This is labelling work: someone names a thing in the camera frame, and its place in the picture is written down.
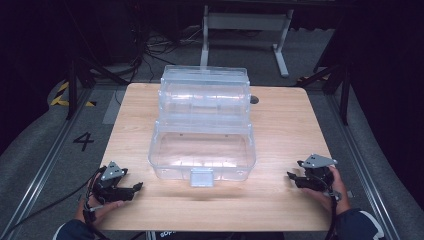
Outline clear plastic tiered storage box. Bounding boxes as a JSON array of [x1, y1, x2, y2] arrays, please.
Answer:
[[147, 64, 257, 188]]

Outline person's right hand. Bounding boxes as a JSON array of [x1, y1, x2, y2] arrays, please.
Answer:
[[300, 165, 352, 216]]

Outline white metal stand frame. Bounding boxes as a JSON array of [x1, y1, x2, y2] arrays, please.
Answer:
[[199, 4, 296, 79]]

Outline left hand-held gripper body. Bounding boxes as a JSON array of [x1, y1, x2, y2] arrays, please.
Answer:
[[91, 161, 134, 205]]

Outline metal floor rail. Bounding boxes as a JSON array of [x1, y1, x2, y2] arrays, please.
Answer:
[[0, 87, 95, 234], [324, 94, 403, 240]]

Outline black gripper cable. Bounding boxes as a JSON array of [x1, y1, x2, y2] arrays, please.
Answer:
[[324, 179, 338, 240], [0, 165, 111, 240]]

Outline bundle of black floor cables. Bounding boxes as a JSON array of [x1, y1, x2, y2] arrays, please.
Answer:
[[128, 19, 205, 85]]

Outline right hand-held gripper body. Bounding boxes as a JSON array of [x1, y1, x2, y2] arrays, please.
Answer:
[[294, 153, 338, 193]]

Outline person's left hand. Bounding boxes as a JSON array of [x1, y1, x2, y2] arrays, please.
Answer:
[[75, 173, 127, 224]]

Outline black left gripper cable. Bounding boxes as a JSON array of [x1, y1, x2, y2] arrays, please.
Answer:
[[0, 165, 111, 240]]

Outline yellow black floor tape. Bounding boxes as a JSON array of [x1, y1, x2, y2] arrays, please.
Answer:
[[49, 80, 98, 108]]

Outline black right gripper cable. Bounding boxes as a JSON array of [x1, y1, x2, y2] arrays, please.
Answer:
[[324, 179, 338, 240]]

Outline person's dark torso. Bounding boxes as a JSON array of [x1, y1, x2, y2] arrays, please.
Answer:
[[145, 230, 285, 240]]

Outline black tripod stand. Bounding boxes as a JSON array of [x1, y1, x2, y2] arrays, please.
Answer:
[[64, 49, 130, 121], [297, 59, 352, 127]]

